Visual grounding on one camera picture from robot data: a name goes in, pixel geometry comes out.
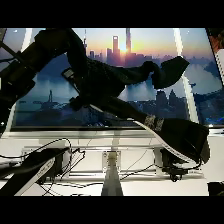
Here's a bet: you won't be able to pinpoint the silver frame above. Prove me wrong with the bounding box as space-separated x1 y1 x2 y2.
0 128 224 197

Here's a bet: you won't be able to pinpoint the black cable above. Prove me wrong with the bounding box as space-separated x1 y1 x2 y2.
0 137 73 160
36 148 87 197
119 162 164 181

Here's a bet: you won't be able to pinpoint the heap of clothes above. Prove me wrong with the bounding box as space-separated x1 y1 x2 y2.
207 28 224 54

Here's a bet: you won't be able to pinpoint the black box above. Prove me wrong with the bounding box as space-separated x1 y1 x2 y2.
207 181 224 197

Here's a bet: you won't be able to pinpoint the black pants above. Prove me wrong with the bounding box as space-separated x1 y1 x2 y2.
66 31 191 112

